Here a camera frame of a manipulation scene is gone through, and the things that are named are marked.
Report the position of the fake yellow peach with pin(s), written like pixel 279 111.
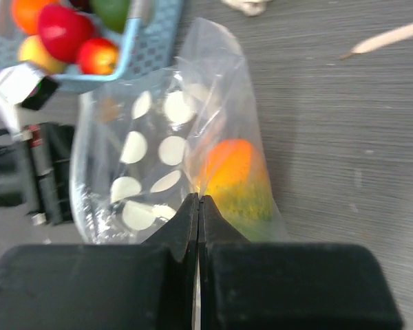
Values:
pixel 33 50

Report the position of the beige drawstring cloth bag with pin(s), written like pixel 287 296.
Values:
pixel 327 24

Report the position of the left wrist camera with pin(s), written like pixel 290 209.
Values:
pixel 23 86

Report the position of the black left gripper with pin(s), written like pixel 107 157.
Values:
pixel 45 152

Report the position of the light blue perforated basket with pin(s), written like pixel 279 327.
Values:
pixel 145 45

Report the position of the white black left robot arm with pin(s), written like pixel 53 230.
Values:
pixel 10 178

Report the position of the fake green orange mango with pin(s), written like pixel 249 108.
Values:
pixel 234 174

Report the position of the fake red pomegranate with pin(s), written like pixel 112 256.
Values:
pixel 63 30

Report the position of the fake red pear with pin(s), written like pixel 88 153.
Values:
pixel 98 56

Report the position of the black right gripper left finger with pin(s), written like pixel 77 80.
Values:
pixel 143 286

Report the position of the fake yellow lemon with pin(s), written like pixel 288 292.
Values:
pixel 113 13

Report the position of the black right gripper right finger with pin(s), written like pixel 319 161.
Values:
pixel 246 285

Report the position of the fake dark purple eggplant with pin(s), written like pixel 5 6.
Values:
pixel 82 5

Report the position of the clear zip top bag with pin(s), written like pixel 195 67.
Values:
pixel 140 143

